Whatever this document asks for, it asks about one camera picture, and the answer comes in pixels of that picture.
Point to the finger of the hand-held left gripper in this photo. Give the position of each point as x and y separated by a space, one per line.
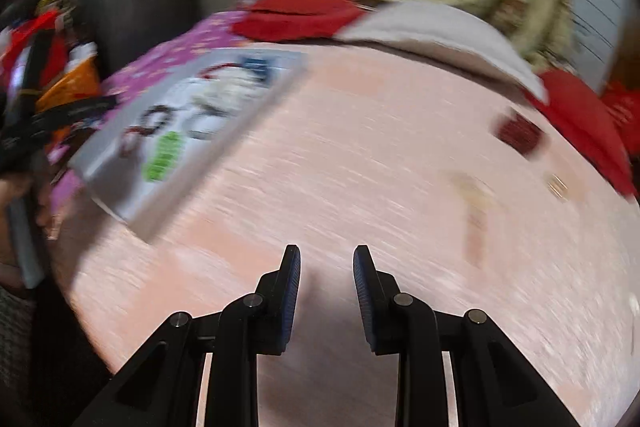
75 111

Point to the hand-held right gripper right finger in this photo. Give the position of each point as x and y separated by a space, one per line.
362 302

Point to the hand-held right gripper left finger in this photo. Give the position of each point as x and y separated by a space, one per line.
291 302

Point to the white tray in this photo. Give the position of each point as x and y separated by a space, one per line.
210 157

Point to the person's left hand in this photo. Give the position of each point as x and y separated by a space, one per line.
6 232

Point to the orange bag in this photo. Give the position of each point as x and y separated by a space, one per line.
75 84

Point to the red cloth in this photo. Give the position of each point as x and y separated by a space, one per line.
35 32

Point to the beige hair clip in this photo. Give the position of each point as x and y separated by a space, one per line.
472 212

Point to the blue hair scrunchie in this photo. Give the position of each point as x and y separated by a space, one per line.
260 69

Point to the dark red hair accessory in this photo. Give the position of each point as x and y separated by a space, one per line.
520 132

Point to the red round cushion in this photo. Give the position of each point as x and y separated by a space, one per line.
295 19

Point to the white pillow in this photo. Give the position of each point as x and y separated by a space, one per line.
440 32

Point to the red pillow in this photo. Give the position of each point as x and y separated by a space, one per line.
585 122

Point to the red bag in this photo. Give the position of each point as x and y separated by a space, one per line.
622 107

